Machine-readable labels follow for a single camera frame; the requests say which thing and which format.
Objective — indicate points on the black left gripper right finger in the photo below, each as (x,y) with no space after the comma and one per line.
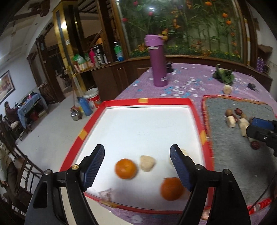
(197,179)

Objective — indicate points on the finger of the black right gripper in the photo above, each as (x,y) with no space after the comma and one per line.
(263,131)

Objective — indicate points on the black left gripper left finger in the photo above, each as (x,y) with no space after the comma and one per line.
(79,180)

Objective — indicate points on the orange mandarin fruit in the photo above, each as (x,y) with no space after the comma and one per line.
(171,189)
(126,169)

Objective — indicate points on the round brown longan fruit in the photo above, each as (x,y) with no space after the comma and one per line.
(228,112)

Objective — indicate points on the beige ginger piece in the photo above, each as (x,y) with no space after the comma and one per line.
(147,163)

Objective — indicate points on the red date on mat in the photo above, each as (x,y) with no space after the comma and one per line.
(255,145)
(238,111)

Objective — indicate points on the beige ginger chunk on mat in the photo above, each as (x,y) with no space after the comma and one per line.
(231,122)

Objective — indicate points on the grey mat with red trim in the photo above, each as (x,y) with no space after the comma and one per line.
(252,169)

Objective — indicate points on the small black object on cloth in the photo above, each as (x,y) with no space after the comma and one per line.
(251,86)

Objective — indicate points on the beige garlic-like piece on cloth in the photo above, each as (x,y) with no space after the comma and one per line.
(227,90)

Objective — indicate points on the red framed white tray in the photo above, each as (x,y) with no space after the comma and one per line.
(131,128)

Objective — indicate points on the steel kettle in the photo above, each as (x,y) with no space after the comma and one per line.
(76,114)

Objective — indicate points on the wooden chair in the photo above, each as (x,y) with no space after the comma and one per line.
(18,173)

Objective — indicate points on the green leafy vegetable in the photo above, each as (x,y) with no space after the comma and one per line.
(223,75)

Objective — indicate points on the blue water jug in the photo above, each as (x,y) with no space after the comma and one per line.
(85,106)

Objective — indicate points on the white red plastic bucket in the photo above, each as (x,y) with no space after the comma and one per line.
(93,98)

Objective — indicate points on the blue covered side table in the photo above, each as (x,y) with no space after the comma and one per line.
(22,111)

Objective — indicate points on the seated person in background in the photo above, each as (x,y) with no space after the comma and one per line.
(11,113)

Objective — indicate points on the black cup behind thermos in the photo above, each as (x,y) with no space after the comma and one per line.
(169,67)

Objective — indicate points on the flower mural panel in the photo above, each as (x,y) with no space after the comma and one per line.
(201,28)

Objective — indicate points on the green white bottle on shelf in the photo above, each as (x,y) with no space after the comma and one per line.
(118,51)

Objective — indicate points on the purple thermos bottle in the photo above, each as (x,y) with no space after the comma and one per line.
(155,45)

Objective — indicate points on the framed wall painting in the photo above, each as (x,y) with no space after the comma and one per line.
(6,86)

